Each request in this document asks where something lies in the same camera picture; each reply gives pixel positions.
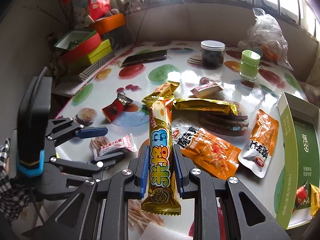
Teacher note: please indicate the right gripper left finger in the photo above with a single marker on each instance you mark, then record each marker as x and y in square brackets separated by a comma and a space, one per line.
[99, 210]

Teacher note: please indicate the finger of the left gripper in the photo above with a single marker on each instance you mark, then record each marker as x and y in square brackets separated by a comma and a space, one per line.
[91, 132]
[108, 160]

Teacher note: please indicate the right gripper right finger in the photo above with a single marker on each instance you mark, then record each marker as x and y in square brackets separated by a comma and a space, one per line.
[223, 206]

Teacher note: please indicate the pink white nougat candy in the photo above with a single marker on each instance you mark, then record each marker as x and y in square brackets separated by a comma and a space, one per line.
[125, 144]

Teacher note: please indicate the red black small snack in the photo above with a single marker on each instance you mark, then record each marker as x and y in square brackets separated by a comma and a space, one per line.
[112, 111]

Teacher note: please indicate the orange konjac snack pouch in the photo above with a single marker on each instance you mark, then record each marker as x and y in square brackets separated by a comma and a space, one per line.
[215, 155]

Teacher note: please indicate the long gold rice bar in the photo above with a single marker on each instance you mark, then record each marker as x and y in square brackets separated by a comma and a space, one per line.
[161, 198]

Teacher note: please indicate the gold peanut candy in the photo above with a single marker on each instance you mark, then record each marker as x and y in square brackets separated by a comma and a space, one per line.
[165, 89]

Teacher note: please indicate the red snack packet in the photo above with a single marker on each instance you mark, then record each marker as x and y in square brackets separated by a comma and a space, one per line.
[301, 195]

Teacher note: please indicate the white pink sesame nougat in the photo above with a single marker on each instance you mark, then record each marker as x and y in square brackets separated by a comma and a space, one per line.
[206, 90]

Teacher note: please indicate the yellow peanut crisp candy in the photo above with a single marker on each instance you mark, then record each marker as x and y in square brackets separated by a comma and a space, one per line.
[314, 200]

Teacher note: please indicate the plaid sleeve forearm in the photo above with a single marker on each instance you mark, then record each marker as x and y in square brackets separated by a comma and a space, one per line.
[13, 200]

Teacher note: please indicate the striped box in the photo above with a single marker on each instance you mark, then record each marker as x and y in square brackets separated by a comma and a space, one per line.
[94, 67]

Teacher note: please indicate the white foam sheet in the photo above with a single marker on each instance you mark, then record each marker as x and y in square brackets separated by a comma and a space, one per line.
[156, 232]

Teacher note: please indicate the silver orange snack pouch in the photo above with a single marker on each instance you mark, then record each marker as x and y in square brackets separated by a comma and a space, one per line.
[257, 153]

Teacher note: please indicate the yellow green box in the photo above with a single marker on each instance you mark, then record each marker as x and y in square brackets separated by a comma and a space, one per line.
[98, 53]

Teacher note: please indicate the red woven box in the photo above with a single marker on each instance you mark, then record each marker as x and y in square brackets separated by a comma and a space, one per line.
[77, 43]

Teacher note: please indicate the black smartphone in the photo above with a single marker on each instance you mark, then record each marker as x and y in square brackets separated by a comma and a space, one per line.
[145, 58]

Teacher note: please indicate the orange storage box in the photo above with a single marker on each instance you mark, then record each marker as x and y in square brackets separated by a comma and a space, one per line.
[108, 24]

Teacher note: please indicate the green white cardboard box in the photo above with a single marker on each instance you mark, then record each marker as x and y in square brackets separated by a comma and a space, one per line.
[299, 123]

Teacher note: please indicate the green glass jar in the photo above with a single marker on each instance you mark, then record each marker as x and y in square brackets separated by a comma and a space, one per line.
[249, 65]

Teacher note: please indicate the dark jar white lid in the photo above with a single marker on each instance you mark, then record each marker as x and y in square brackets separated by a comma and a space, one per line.
[212, 53]

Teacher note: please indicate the clear plastic bag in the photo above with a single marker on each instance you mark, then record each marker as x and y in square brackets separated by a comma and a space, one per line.
[265, 37]

